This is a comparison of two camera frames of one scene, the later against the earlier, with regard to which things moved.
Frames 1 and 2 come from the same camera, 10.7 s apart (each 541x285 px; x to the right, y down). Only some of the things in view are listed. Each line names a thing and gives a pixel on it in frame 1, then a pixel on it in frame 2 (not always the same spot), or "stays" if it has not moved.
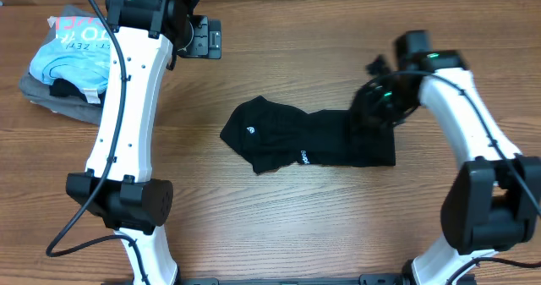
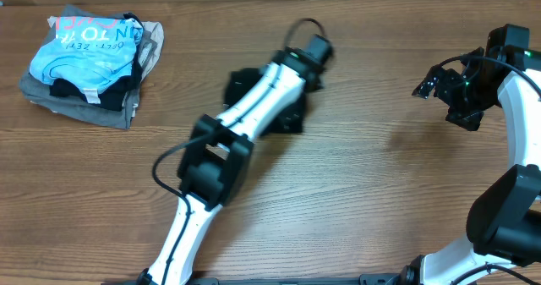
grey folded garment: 40,92 stays
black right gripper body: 378,65 -> 442,84
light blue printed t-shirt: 80,53 stays
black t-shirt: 270,135 -> 243,79
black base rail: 374,279 stays
